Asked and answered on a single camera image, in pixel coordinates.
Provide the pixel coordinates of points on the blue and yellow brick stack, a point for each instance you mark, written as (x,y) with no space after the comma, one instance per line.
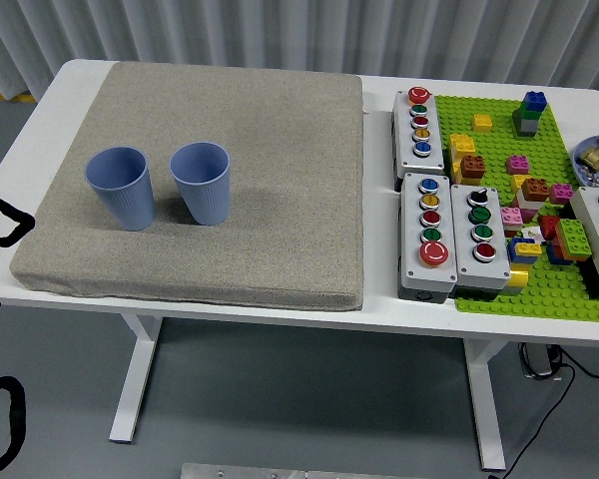
(523,249)

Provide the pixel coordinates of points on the grey power adapter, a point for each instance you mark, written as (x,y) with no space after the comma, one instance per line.
(536,361)

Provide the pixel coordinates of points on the five-button grey control box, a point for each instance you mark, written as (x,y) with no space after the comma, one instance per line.
(409,259)
(431,152)

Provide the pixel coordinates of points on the four-button box with black selector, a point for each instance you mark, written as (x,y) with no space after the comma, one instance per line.
(466,272)

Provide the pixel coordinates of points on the grey-brown fabric mat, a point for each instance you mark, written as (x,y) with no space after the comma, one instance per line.
(259,199)

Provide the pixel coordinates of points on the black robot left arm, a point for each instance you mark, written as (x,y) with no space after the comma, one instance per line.
(22,219)

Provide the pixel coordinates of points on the white button box on bricks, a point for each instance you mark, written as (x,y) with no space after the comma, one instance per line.
(596,229)

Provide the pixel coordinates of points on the yellow floor tape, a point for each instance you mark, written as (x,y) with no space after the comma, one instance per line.
(10,97)

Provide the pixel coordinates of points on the pink brick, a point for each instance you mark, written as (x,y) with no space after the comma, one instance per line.
(561,193)
(517,164)
(511,217)

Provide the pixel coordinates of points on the white table leg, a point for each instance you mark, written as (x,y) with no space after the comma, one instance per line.
(135,379)
(484,409)

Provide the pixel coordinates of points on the small yellow brick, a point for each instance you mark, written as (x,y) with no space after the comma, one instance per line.
(482,123)

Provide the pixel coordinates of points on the white pleated curtain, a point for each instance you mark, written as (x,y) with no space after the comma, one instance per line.
(299,30)

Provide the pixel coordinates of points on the brown brick on white stack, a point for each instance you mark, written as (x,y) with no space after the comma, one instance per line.
(533,189)

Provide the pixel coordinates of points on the green studded baseplate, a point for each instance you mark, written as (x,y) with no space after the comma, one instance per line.
(499,144)

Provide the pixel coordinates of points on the blue green grey brick tower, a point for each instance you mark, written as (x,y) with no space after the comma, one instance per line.
(529,112)

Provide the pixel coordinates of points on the blue ribbed plastic cup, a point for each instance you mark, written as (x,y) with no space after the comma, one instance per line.
(202,184)
(122,189)

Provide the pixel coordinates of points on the brass fitting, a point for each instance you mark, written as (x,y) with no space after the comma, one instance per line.
(594,155)

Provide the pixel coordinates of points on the green brick on red-blue stack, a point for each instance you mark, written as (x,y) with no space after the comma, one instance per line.
(573,237)

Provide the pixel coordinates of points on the yellow and grey brick stack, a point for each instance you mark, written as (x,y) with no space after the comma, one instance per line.
(516,279)

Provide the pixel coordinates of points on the red brick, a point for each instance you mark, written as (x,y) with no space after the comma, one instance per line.
(549,225)

